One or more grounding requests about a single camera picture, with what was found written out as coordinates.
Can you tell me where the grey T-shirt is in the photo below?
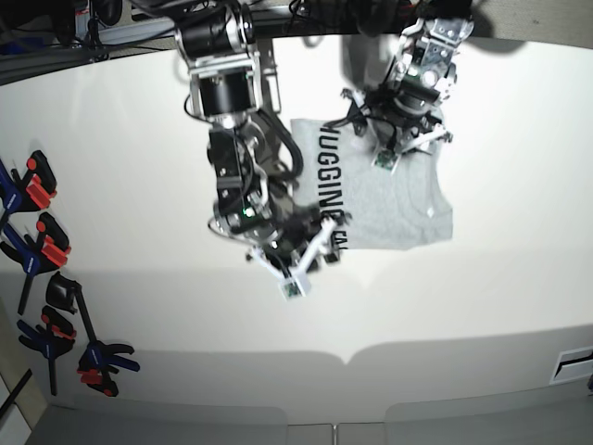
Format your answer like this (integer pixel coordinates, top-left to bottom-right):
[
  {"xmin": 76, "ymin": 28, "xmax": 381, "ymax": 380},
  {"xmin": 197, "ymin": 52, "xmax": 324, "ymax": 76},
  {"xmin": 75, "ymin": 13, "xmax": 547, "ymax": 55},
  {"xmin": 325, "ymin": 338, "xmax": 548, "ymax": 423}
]
[{"xmin": 291, "ymin": 119, "xmax": 453, "ymax": 250}]

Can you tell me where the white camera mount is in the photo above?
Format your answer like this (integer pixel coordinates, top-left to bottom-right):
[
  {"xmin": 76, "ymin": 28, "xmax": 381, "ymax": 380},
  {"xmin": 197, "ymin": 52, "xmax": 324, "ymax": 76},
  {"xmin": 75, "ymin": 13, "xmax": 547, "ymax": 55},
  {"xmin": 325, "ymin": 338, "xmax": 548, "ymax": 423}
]
[
  {"xmin": 246, "ymin": 218, "xmax": 341, "ymax": 300},
  {"xmin": 340, "ymin": 87, "xmax": 454, "ymax": 173}
]

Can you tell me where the blue red clamp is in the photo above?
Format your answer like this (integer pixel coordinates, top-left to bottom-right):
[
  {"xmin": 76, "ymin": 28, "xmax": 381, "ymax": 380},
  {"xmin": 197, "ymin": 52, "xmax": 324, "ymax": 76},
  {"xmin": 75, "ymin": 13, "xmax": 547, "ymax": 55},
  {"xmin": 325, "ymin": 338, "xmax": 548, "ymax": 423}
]
[
  {"xmin": 1, "ymin": 212, "xmax": 71, "ymax": 315},
  {"xmin": 1, "ymin": 150, "xmax": 57, "ymax": 228}
]

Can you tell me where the upper blue red clamp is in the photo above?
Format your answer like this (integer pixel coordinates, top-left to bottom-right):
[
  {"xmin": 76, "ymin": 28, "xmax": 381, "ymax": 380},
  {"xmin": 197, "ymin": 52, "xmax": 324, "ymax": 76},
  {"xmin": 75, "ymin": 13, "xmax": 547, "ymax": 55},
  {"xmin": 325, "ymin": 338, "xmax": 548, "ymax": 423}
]
[{"xmin": 1, "ymin": 150, "xmax": 57, "ymax": 228}]

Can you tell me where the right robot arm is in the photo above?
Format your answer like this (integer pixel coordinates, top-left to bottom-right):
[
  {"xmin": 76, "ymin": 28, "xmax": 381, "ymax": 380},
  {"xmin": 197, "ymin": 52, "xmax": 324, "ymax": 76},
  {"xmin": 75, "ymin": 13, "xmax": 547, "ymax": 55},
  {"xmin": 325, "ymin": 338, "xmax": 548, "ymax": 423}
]
[{"xmin": 174, "ymin": 1, "xmax": 344, "ymax": 278}]

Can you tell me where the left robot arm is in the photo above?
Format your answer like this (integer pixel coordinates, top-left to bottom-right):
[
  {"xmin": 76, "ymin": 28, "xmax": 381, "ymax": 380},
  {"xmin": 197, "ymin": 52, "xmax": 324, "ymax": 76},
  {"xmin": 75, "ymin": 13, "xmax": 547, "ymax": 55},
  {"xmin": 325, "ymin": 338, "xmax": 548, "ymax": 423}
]
[{"xmin": 364, "ymin": 1, "xmax": 474, "ymax": 154}]

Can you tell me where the long black bar clamp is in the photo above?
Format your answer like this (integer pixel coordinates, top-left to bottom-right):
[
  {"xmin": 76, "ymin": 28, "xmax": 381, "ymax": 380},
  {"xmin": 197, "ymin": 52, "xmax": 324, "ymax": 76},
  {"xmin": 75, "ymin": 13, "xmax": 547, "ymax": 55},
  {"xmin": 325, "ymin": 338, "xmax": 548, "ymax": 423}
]
[{"xmin": 45, "ymin": 272, "xmax": 141, "ymax": 398}]

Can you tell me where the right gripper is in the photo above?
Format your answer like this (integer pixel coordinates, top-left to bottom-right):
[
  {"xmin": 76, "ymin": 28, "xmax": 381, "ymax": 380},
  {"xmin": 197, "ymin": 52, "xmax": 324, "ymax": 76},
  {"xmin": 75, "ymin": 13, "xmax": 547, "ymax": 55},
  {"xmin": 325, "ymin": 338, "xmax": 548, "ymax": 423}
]
[{"xmin": 259, "ymin": 203, "xmax": 338, "ymax": 257}]

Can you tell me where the lower left blue clamp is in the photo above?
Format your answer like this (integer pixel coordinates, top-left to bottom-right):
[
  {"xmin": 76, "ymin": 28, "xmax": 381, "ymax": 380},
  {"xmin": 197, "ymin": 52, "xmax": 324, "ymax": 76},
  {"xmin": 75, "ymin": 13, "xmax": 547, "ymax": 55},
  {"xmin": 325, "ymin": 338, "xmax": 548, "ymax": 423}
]
[{"xmin": 17, "ymin": 305, "xmax": 77, "ymax": 397}]

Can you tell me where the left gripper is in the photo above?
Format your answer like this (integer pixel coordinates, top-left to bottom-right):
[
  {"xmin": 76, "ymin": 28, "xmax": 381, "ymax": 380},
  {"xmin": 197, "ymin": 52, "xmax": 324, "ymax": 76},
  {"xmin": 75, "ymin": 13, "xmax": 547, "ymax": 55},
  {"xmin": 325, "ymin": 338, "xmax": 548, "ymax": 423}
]
[{"xmin": 370, "ymin": 90, "xmax": 440, "ymax": 148}]

